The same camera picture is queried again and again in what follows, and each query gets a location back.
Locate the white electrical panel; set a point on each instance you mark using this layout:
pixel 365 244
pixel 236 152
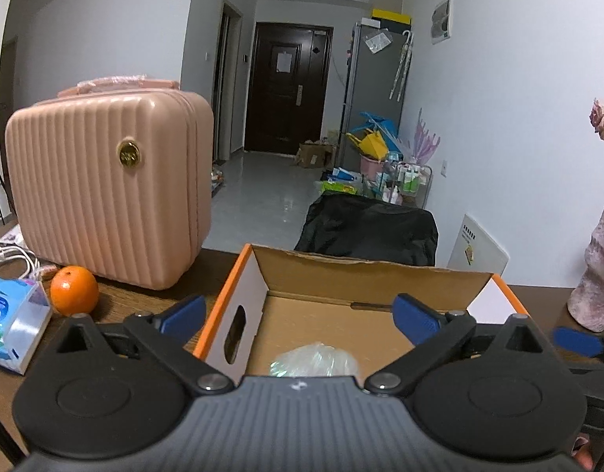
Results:
pixel 441 19

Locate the black bag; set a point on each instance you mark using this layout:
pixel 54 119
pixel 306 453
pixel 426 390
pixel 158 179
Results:
pixel 370 231

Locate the pink textured vase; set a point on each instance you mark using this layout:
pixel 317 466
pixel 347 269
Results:
pixel 599 275

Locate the pink bucket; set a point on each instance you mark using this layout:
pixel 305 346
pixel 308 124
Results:
pixel 371 167

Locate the orange cardboard box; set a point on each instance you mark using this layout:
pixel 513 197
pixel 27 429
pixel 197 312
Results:
pixel 331 275

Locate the clear plastic pouches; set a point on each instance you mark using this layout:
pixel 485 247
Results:
pixel 378 42

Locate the cart with bottles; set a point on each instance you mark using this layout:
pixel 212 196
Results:
pixel 407 182

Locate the blue tissue pack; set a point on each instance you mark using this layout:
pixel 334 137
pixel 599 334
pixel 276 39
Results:
pixel 11 319

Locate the white folded umbrella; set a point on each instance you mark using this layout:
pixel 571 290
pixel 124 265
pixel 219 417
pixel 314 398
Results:
pixel 402 66

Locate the orange fruit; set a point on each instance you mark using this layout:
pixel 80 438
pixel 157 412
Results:
pixel 74 291

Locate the person's right hand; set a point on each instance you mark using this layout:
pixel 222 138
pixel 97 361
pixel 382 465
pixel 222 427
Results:
pixel 582 452

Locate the yellow and black box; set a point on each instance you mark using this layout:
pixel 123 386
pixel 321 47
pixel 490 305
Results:
pixel 393 14

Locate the crumpled clear plastic bag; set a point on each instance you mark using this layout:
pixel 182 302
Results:
pixel 316 360

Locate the green packets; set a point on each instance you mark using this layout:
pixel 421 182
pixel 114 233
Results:
pixel 341 187

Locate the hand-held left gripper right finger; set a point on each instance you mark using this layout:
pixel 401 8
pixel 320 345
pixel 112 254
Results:
pixel 414 320

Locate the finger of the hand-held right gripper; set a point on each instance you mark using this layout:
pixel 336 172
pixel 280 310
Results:
pixel 576 341

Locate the yellow watering can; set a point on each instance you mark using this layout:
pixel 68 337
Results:
pixel 370 145

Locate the white wall socket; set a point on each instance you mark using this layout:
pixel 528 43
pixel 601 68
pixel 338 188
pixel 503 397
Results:
pixel 445 168

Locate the dark brown entrance door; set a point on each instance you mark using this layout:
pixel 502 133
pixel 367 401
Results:
pixel 287 108

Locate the brown cardboard box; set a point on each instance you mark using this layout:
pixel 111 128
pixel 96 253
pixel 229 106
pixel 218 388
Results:
pixel 314 156

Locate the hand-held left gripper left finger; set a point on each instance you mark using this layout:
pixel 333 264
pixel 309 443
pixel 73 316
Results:
pixel 186 313

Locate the pink ribbed suitcase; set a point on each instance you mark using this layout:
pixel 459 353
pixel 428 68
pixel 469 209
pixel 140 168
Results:
pixel 95 196

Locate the blue plastic rack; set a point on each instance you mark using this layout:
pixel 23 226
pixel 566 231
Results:
pixel 380 125

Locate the purple wall decoration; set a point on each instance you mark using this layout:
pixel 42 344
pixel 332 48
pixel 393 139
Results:
pixel 425 142

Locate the side doorway frame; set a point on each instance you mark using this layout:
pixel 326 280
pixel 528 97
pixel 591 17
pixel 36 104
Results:
pixel 228 83

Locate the grey refrigerator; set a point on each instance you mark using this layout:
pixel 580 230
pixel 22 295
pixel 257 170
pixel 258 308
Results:
pixel 368 88

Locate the white flat panel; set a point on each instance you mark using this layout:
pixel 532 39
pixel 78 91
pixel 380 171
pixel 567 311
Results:
pixel 479 248

